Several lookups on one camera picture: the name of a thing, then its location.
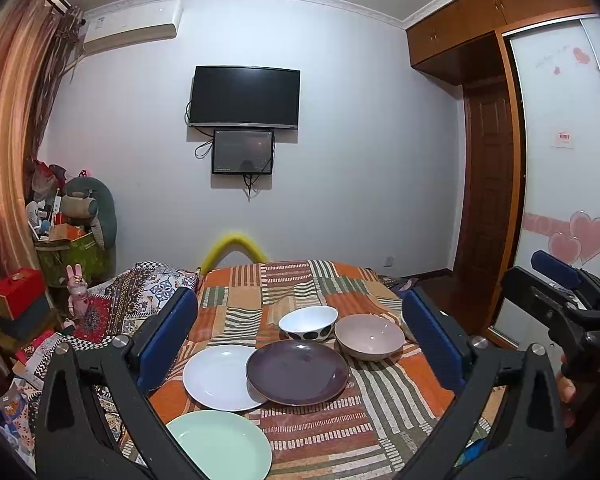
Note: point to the small black wall monitor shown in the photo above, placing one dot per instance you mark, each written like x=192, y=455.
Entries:
x=244, y=152

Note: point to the white air conditioner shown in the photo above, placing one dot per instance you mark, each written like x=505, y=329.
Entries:
x=149, y=22

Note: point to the dark brown side curtain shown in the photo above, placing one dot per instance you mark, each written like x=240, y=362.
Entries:
x=55, y=60

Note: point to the grey plush toy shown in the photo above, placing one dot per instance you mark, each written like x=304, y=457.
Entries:
x=89, y=202

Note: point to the pink rabbit figurine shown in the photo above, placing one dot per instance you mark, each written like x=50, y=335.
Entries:
x=77, y=288

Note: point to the pink beige bowl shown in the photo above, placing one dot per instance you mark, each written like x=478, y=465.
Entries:
x=369, y=337

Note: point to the white sliding wardrobe door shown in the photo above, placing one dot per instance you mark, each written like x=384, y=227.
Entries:
x=557, y=70

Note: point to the green storage box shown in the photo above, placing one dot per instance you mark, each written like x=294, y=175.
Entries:
x=54, y=257

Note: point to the black wall television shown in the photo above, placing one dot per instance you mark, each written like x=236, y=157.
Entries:
x=244, y=96

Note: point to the patterned quilt blanket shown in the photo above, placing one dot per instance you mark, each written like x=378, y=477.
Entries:
x=152, y=303

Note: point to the orange striped curtain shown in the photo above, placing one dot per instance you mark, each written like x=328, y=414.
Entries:
x=26, y=28

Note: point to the red gift box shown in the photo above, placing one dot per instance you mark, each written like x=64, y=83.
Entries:
x=19, y=291

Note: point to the mint green plate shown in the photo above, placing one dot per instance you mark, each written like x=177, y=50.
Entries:
x=223, y=445

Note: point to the white plate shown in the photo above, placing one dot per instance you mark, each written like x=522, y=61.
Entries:
x=216, y=378

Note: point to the person's right hand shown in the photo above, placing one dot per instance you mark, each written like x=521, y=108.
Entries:
x=567, y=391

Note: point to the white bowl black dots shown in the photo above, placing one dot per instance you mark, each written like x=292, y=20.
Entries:
x=313, y=323

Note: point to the dark purple plate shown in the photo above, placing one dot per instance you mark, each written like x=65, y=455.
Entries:
x=297, y=373

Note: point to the striped patchwork tablecloth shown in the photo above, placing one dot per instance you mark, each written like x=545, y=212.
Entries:
x=375, y=423

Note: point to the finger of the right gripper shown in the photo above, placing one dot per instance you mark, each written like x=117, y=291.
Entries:
x=543, y=302
x=555, y=262

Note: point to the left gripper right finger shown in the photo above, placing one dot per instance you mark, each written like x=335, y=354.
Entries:
x=504, y=421

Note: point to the brown wooden door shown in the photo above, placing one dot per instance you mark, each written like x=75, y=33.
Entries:
x=486, y=207

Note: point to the wooden overhead cabinet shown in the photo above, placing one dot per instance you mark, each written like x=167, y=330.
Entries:
x=457, y=44

